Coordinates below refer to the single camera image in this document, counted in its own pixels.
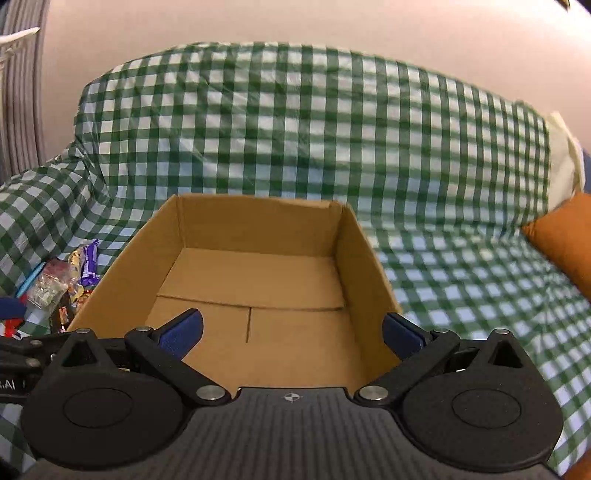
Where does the green checkered cloth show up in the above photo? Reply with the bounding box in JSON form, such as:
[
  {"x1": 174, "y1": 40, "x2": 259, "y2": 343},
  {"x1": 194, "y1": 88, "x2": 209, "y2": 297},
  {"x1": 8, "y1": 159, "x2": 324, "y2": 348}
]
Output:
[{"x1": 0, "y1": 41, "x2": 591, "y2": 478}]

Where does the clear candy packet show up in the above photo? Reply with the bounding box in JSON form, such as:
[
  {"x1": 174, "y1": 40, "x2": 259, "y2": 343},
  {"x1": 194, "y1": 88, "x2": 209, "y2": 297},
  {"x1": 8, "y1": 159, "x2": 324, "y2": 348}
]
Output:
[{"x1": 25, "y1": 258, "x2": 77, "y2": 310}]

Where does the grey curtain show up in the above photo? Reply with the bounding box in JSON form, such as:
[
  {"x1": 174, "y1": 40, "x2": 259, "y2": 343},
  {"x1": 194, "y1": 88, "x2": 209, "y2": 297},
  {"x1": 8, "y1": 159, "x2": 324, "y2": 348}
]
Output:
[{"x1": 0, "y1": 0, "x2": 51, "y2": 183}]

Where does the purple candy packet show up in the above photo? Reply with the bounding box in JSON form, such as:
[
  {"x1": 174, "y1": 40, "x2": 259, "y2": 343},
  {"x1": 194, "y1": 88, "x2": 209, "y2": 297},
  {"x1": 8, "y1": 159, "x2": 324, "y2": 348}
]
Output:
[{"x1": 79, "y1": 240, "x2": 102, "y2": 287}]

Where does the brown cardboard box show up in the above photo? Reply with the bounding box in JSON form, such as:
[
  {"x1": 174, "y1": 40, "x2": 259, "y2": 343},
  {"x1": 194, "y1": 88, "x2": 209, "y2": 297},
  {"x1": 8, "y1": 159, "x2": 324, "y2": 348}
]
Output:
[{"x1": 67, "y1": 194, "x2": 402, "y2": 393}]

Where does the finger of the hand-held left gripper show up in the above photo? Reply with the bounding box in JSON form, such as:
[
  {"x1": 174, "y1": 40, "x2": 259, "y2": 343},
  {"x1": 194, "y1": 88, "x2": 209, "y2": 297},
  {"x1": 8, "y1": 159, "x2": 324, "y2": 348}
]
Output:
[{"x1": 0, "y1": 336, "x2": 70, "y2": 370}]

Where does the gold wrapper snack packet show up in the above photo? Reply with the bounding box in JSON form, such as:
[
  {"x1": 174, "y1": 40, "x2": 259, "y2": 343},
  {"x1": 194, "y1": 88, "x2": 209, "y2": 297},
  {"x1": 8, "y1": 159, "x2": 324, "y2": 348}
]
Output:
[{"x1": 66, "y1": 247, "x2": 86, "y2": 301}]

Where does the dark brown snack packet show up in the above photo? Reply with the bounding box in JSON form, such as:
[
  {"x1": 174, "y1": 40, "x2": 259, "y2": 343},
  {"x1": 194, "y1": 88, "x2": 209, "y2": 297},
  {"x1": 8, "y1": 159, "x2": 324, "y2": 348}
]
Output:
[{"x1": 48, "y1": 295, "x2": 78, "y2": 333}]

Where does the white plastic rack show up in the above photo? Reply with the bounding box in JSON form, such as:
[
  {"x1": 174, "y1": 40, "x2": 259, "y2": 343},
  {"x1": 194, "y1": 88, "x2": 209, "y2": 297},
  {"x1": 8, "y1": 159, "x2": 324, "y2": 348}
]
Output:
[{"x1": 0, "y1": 27, "x2": 41, "y2": 70}]

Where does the orange cushion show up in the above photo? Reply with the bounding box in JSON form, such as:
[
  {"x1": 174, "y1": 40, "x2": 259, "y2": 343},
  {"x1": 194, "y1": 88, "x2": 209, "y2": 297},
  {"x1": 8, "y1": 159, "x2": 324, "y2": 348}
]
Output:
[{"x1": 521, "y1": 191, "x2": 591, "y2": 303}]

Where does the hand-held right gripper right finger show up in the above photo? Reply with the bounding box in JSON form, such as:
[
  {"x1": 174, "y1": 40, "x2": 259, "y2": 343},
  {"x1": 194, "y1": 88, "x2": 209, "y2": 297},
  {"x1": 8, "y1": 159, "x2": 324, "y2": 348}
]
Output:
[{"x1": 355, "y1": 313, "x2": 536, "y2": 407}]

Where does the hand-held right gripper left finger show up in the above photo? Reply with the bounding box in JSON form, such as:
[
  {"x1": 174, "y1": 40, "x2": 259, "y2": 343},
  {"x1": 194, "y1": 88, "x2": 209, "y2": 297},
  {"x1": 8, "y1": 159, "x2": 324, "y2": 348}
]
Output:
[{"x1": 46, "y1": 308, "x2": 232, "y2": 408}]

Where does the cream cloth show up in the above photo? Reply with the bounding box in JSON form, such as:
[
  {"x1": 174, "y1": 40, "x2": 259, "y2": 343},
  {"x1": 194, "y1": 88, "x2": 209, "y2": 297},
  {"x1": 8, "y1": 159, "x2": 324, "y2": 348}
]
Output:
[{"x1": 547, "y1": 111, "x2": 586, "y2": 208}]

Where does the red snack packet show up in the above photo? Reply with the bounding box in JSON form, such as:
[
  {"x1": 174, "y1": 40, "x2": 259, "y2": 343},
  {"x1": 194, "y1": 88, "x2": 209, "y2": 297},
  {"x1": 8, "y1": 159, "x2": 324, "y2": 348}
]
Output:
[{"x1": 0, "y1": 298, "x2": 28, "y2": 341}]

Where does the cyan snack packet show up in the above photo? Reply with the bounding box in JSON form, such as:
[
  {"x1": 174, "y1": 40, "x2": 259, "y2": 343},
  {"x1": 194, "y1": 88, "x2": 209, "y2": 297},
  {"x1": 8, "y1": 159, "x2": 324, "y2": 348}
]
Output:
[{"x1": 16, "y1": 263, "x2": 47, "y2": 298}]

